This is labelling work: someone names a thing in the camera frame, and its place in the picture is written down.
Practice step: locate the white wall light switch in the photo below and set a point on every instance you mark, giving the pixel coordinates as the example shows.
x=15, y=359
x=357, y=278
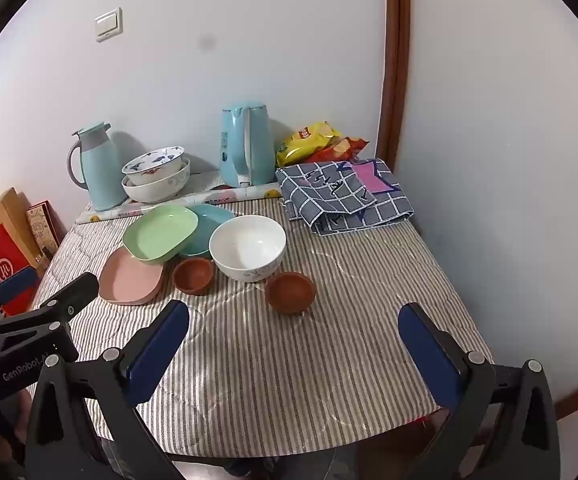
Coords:
x=108, y=25

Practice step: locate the red snack bag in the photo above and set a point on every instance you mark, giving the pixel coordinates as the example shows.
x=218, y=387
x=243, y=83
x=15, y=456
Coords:
x=344, y=149

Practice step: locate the yellow snack bag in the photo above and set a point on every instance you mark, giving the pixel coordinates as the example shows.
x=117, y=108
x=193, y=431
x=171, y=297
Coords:
x=306, y=142

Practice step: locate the pink plate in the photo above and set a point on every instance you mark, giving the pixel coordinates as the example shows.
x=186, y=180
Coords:
x=129, y=280

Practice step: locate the fruit print table mat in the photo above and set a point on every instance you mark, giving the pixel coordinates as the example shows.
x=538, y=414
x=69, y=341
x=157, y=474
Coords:
x=249, y=194

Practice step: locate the wooden door frame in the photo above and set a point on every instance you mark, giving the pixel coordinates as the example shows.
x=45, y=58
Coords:
x=394, y=60

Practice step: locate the patterned gift box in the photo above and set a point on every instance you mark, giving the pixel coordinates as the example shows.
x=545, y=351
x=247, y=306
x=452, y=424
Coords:
x=44, y=227

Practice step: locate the grey checkered cloth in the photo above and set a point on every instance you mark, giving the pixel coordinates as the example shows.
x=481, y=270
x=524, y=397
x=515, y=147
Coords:
x=329, y=195

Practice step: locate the large plain white bowl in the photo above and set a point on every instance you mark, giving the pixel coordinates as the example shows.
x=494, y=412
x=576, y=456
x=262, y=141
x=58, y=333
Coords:
x=156, y=192

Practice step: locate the blue patterned white bowl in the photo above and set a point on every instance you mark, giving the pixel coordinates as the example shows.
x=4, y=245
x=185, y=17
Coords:
x=151, y=165

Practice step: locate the light blue electric kettle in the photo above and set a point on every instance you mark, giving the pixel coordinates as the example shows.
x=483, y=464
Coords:
x=241, y=150

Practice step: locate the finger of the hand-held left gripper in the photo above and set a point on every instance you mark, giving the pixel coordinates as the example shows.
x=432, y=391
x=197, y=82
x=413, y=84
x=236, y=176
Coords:
x=71, y=296
x=16, y=282

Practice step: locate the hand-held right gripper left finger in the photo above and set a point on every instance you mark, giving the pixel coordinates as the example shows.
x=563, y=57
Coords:
x=158, y=347

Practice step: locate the light blue plate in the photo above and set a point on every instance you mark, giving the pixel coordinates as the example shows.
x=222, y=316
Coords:
x=214, y=217

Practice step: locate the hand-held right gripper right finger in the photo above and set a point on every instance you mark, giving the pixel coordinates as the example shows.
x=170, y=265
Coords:
x=429, y=355

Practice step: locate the light blue thermos jug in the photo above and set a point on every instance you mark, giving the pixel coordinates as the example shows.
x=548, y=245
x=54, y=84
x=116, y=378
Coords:
x=100, y=170

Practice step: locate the small brown bowl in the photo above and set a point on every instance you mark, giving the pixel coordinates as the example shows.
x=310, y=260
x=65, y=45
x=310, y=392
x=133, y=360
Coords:
x=290, y=294
x=192, y=276

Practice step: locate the brown paper bag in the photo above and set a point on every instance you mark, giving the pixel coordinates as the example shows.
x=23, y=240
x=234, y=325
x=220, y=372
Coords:
x=11, y=210

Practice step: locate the striped quilted blanket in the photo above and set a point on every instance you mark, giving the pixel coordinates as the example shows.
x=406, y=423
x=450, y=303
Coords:
x=289, y=370

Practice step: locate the green plate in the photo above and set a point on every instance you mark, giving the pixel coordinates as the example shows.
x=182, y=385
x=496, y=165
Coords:
x=159, y=232

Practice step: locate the wooden baseboard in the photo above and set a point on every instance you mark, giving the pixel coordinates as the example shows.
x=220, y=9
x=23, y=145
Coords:
x=576, y=400

